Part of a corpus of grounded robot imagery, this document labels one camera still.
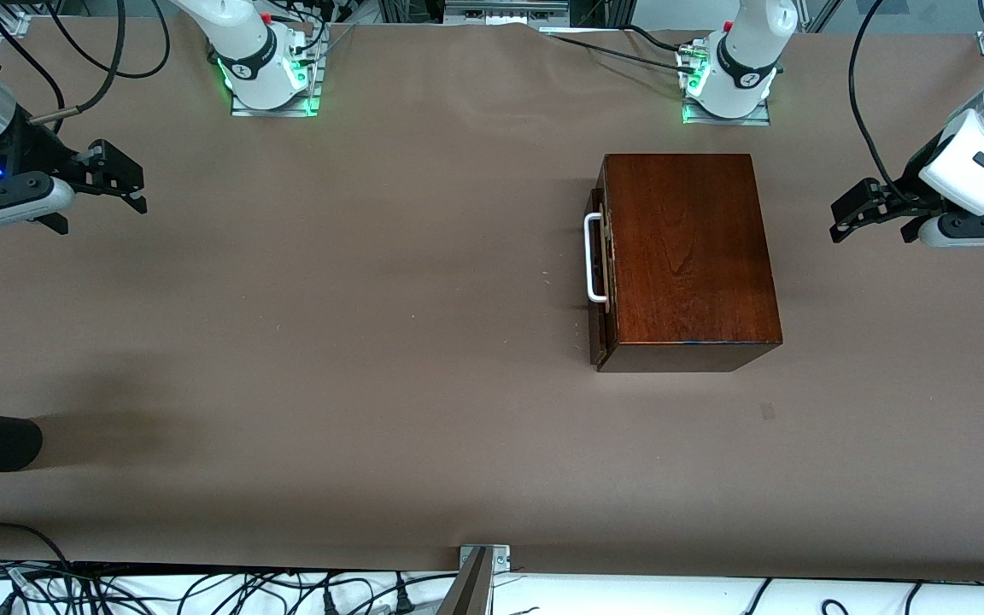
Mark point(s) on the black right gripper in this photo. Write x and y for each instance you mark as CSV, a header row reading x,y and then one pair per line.
x,y
33,149

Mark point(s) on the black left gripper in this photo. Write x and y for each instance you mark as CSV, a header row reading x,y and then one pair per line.
x,y
904,190

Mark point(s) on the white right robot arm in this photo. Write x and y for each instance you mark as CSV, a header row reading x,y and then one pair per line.
x,y
240,43

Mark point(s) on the dark wooden cabinet box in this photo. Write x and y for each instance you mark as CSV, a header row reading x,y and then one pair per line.
x,y
688,256

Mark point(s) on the paper table cover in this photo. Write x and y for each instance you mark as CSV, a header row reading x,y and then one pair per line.
x,y
372,401

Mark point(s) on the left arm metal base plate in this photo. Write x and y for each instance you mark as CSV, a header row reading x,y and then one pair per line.
x,y
727,120

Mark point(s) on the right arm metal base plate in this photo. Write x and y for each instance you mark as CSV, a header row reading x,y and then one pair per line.
x,y
274,111

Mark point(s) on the aluminium frame rail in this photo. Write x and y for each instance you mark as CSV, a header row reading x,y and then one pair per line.
x,y
500,10

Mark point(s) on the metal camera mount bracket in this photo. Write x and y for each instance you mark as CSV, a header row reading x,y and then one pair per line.
x,y
475,581

